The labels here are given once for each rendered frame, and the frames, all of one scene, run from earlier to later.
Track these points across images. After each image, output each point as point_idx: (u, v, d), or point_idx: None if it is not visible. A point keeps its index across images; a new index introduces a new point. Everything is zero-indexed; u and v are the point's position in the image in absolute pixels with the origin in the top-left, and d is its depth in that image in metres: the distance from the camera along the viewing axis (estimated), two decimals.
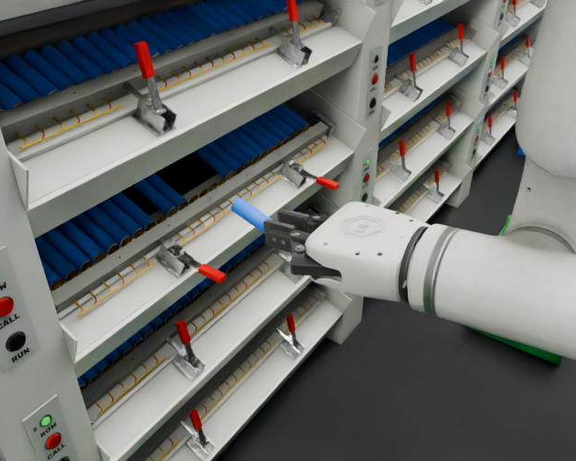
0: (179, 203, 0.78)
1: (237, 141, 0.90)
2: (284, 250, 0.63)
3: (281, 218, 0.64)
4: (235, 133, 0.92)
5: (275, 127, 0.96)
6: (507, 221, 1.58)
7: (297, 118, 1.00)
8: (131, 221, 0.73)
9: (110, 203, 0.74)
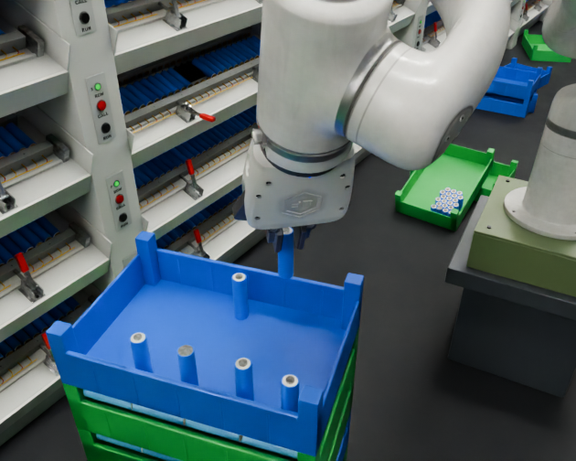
0: (187, 85, 1.29)
1: (224, 55, 1.41)
2: None
3: (280, 243, 0.64)
4: (223, 50, 1.42)
5: (250, 48, 1.46)
6: None
7: None
8: (159, 91, 1.24)
9: (146, 80, 1.25)
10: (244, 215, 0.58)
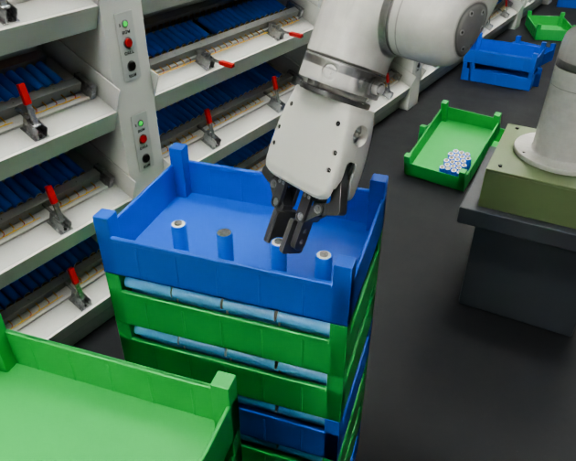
0: (206, 36, 1.33)
1: (240, 11, 1.45)
2: (270, 219, 0.63)
3: (293, 245, 0.64)
4: (239, 7, 1.46)
5: (264, 6, 1.50)
6: None
7: (279, 4, 1.54)
8: (179, 39, 1.28)
9: (167, 30, 1.29)
10: (339, 207, 0.59)
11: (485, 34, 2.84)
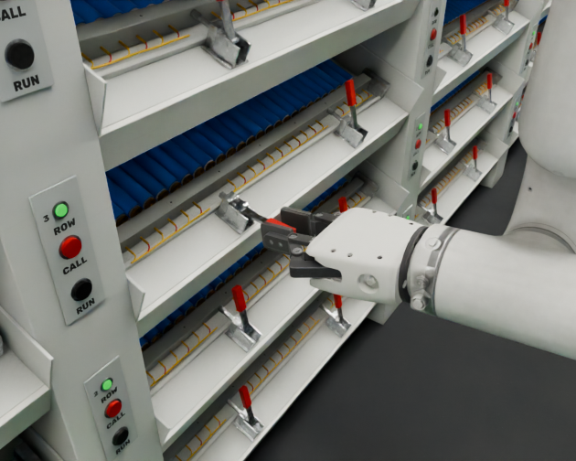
0: (227, 150, 0.72)
1: (282, 91, 0.84)
2: (301, 210, 0.64)
3: (271, 239, 0.63)
4: (279, 82, 0.86)
5: (320, 79, 0.90)
6: None
7: (342, 71, 0.94)
8: (179, 166, 0.67)
9: (155, 147, 0.68)
10: (300, 272, 0.57)
11: None
